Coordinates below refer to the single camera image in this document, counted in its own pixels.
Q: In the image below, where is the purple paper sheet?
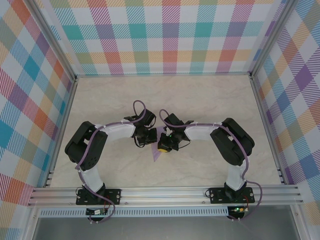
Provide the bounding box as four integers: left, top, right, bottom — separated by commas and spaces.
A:
150, 127, 167, 163

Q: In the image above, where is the aluminium front rail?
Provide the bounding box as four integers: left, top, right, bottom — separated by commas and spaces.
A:
27, 184, 305, 208

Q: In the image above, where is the aluminium back rail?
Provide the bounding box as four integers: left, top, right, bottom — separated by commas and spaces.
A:
74, 71, 253, 79

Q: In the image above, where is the perforated metal cable tray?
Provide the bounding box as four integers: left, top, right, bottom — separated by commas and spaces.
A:
39, 206, 230, 218

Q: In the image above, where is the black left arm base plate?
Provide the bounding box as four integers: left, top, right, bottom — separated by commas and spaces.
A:
75, 187, 123, 206

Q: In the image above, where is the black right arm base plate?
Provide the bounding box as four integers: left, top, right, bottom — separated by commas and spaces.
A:
208, 186, 255, 205

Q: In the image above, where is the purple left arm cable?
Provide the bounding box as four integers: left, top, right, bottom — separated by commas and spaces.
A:
74, 99, 148, 225

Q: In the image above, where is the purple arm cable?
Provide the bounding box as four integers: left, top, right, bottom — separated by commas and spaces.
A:
74, 99, 148, 225
159, 108, 265, 223

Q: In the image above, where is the aluminium side rail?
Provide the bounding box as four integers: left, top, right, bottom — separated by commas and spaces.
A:
249, 76, 287, 186
43, 77, 78, 188

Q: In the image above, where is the black round cable mount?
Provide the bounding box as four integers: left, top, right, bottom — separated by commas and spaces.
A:
226, 212, 248, 221
87, 215, 107, 224

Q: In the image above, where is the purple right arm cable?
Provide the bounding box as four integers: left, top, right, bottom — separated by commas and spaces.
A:
159, 108, 265, 223

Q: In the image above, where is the aluminium corner post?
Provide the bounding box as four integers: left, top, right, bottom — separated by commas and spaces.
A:
248, 0, 297, 81
26, 0, 78, 83

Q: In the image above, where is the aluminium lower frame bar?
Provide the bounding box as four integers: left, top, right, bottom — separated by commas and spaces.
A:
22, 206, 42, 240
289, 203, 312, 240

